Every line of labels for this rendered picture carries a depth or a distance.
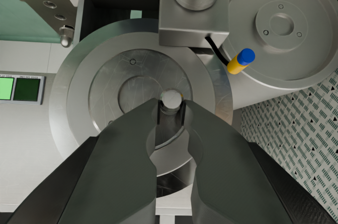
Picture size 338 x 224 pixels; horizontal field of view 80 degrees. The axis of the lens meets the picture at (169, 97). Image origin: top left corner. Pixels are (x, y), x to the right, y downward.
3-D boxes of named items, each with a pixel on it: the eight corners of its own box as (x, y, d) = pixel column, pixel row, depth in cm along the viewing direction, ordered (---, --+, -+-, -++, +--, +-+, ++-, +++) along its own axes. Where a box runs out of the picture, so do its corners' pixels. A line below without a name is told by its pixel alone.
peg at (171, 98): (166, 83, 12) (188, 94, 12) (165, 92, 14) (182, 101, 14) (155, 104, 11) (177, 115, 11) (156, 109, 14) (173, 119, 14)
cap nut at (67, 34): (72, 27, 49) (70, 44, 48) (78, 34, 53) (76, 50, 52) (56, 26, 49) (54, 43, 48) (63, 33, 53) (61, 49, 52)
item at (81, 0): (99, -124, 21) (78, 48, 17) (130, 11, 44) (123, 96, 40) (94, -125, 21) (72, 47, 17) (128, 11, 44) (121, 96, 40)
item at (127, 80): (107, 35, 15) (204, 64, 15) (113, 46, 17) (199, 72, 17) (70, 134, 14) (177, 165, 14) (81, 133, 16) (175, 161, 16)
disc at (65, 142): (231, 21, 18) (236, 201, 15) (229, 24, 18) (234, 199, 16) (60, 12, 17) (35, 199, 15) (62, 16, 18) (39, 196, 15)
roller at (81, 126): (215, 34, 17) (217, 180, 15) (181, 93, 42) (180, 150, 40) (74, 27, 16) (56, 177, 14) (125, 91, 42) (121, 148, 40)
